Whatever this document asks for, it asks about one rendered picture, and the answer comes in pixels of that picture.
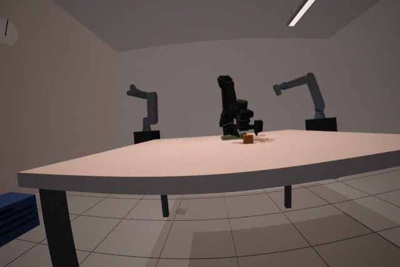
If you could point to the orange block with dark square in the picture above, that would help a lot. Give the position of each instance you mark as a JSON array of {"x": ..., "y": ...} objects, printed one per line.
[{"x": 248, "y": 139}]

